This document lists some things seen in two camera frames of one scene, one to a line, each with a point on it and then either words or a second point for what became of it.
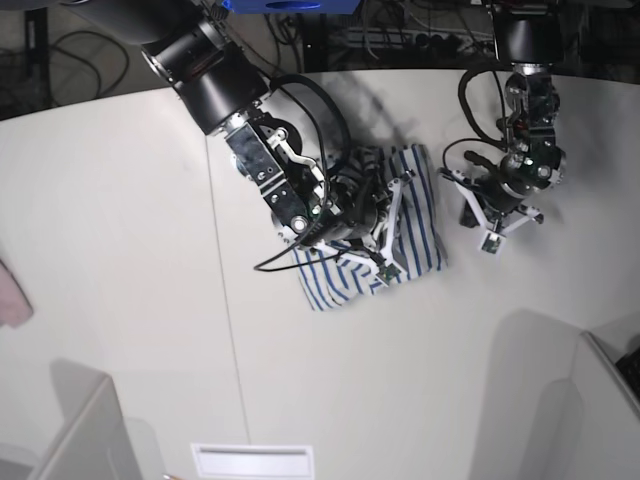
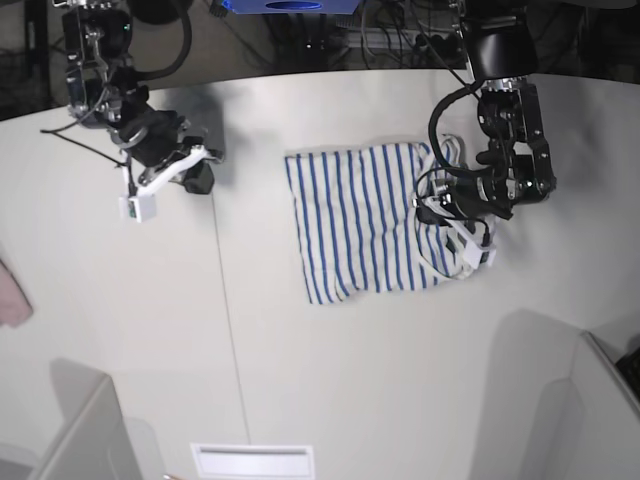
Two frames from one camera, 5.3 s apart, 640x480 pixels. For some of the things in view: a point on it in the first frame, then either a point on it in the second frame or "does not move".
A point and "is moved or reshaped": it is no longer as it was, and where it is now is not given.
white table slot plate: (217, 461) does not move
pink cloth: (15, 305) does not move
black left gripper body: (355, 205) -> (151, 135)
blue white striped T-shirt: (331, 279) is moved or reshaped
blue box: (291, 6) does not move
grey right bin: (592, 421) does not move
